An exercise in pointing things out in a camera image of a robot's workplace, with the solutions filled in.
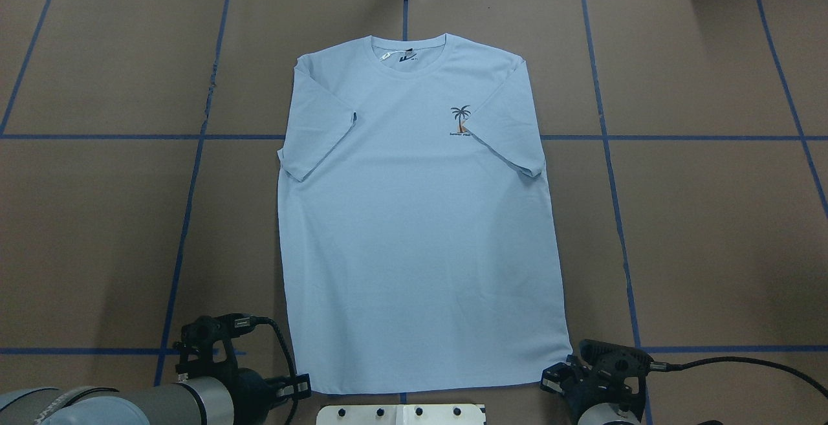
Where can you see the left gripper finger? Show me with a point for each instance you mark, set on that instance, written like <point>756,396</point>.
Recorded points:
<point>293,393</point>
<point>301,381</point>

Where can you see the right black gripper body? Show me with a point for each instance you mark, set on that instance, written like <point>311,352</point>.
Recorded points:
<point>599,391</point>

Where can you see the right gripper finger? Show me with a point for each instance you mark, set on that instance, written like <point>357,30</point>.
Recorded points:
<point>559,371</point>
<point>555,385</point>

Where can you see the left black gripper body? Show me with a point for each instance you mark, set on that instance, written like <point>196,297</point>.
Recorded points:
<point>251,391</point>

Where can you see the light blue t-shirt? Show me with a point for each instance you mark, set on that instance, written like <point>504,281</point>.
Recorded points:
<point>416,228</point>

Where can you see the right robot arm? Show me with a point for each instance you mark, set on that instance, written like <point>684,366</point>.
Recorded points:
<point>607,390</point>

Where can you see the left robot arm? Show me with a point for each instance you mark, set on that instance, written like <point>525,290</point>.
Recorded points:
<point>203,400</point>

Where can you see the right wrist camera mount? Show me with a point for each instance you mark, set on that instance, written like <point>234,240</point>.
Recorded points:
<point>616,364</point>

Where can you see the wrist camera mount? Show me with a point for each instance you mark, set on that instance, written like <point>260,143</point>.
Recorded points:
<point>616,364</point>
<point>206,348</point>

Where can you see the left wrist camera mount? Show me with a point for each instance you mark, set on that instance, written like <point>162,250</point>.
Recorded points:
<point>206,348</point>

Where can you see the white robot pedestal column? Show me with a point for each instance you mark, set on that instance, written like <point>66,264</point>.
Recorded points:
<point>403,414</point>

